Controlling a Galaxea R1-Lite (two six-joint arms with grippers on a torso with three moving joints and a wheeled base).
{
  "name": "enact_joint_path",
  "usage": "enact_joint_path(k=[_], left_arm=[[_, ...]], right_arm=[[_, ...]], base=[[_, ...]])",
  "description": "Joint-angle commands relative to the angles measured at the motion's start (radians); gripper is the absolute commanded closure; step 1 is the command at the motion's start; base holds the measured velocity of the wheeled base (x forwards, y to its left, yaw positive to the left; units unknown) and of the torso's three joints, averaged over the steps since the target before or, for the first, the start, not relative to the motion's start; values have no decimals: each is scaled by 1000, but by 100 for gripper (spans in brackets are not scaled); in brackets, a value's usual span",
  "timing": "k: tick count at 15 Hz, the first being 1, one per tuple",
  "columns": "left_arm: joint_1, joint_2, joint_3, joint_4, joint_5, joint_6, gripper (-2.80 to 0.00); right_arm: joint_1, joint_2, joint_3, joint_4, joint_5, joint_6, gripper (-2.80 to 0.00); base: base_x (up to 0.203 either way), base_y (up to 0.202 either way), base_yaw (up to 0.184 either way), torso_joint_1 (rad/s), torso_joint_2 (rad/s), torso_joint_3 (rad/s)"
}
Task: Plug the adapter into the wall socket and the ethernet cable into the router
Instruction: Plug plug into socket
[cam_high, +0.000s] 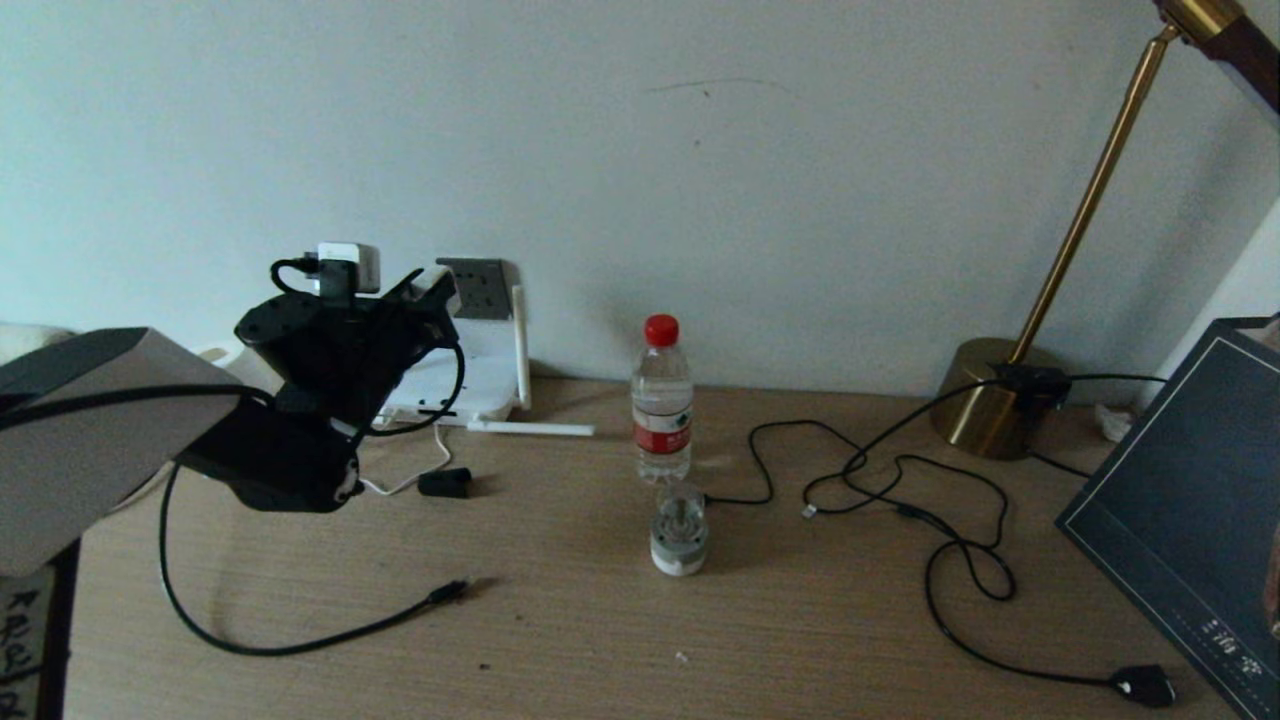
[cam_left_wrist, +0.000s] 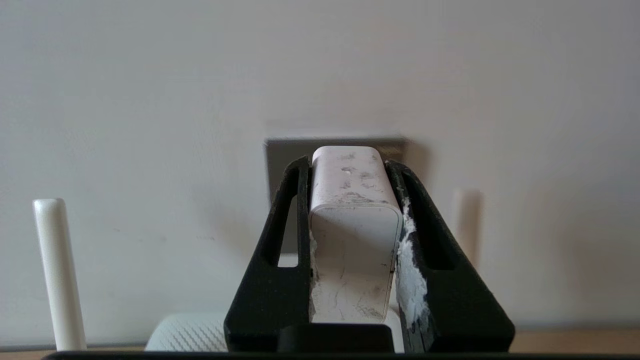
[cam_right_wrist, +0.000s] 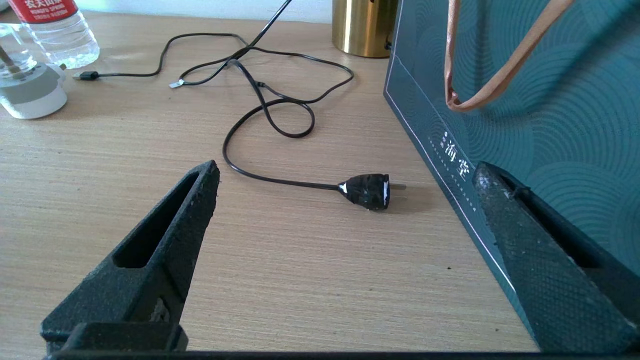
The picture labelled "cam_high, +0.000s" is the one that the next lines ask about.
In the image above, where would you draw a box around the white wifi router with antennas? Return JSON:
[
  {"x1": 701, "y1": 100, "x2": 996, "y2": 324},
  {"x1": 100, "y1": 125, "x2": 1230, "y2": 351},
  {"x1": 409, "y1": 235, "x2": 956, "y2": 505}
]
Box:
[{"x1": 375, "y1": 285, "x2": 595, "y2": 439}]

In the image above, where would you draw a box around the white toilet paper roll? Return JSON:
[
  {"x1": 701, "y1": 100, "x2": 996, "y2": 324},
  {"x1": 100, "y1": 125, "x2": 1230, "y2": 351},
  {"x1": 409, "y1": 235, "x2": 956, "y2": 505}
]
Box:
[{"x1": 195, "y1": 345, "x2": 276, "y2": 396}]

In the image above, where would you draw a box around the water bottle with red cap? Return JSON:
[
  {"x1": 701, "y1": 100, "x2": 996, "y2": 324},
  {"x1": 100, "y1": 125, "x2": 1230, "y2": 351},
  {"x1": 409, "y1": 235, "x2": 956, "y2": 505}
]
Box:
[{"x1": 631, "y1": 315, "x2": 694, "y2": 487}]

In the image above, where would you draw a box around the small clear humidifier grey base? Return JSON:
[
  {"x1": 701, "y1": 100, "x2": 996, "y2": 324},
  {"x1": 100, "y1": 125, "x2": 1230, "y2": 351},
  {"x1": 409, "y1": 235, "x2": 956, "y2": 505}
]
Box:
[{"x1": 649, "y1": 484, "x2": 711, "y2": 578}]

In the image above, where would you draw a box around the brass desk lamp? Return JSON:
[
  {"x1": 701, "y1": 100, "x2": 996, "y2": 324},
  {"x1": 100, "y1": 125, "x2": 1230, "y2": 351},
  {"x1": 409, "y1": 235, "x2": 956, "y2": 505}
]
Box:
[{"x1": 928, "y1": 0, "x2": 1280, "y2": 462}]

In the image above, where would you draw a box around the small black lamp connector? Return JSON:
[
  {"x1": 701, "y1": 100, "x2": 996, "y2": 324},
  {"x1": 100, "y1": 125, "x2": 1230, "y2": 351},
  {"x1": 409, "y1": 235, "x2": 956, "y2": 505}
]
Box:
[{"x1": 990, "y1": 365, "x2": 1069, "y2": 416}]

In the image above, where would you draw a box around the grey wall power socket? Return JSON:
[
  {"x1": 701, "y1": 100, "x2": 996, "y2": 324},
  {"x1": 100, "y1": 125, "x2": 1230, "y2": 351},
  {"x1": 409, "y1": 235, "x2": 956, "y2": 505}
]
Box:
[{"x1": 440, "y1": 258, "x2": 513, "y2": 321}]

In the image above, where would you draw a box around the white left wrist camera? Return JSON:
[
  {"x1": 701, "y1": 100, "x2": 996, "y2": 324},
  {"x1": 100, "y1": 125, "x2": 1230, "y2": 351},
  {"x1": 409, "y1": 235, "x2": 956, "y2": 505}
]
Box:
[{"x1": 303, "y1": 242, "x2": 382, "y2": 301}]

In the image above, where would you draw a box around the black cable with round disc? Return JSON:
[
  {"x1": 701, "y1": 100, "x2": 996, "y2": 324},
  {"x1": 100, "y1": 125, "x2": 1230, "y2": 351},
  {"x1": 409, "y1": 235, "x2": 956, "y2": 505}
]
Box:
[{"x1": 158, "y1": 465, "x2": 473, "y2": 658}]

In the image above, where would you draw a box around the black usb cable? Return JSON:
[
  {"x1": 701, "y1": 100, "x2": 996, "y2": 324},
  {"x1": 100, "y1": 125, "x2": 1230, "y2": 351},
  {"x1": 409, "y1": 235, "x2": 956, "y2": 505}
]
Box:
[{"x1": 700, "y1": 421, "x2": 871, "y2": 507}]

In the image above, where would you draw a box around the black cable with silver connector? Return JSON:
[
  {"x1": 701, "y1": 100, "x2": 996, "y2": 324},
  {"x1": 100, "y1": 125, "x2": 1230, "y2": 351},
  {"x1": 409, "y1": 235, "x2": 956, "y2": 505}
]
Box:
[{"x1": 801, "y1": 378, "x2": 1001, "y2": 521}]

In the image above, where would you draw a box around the black lamp power cord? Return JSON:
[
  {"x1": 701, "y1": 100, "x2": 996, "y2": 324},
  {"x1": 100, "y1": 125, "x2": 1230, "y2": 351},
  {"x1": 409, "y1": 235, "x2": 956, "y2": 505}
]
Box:
[{"x1": 845, "y1": 455, "x2": 1179, "y2": 711}]

